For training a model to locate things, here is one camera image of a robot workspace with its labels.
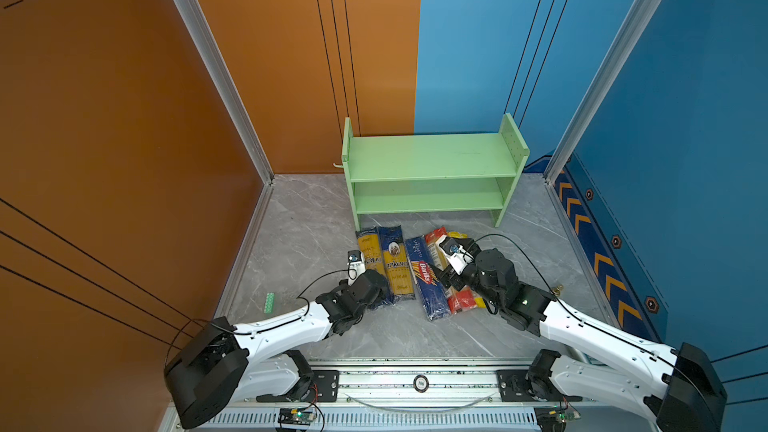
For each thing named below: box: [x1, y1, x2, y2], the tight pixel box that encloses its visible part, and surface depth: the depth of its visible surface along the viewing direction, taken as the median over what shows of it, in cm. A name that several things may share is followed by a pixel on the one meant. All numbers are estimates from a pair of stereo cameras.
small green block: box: [264, 292, 276, 314], surface depth 89 cm
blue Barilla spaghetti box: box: [404, 236, 451, 321], surface depth 88 cm
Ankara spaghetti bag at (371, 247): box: [355, 226, 386, 277], surface depth 98 cm
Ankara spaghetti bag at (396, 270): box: [378, 225, 416, 303], surface depth 93 cm
